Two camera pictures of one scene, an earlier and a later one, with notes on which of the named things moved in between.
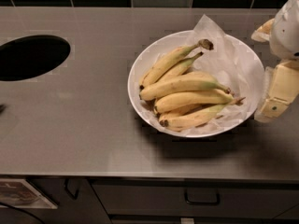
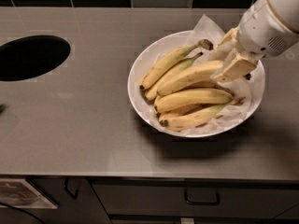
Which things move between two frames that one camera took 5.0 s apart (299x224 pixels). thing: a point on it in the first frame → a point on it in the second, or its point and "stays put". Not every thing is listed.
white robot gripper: [286, 36] → [263, 32]
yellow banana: [178, 84] → [197, 74]
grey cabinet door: [75, 199] stays put
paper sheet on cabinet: [21, 194] stays put
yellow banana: [195, 118] stays put
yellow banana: [170, 57] stays put
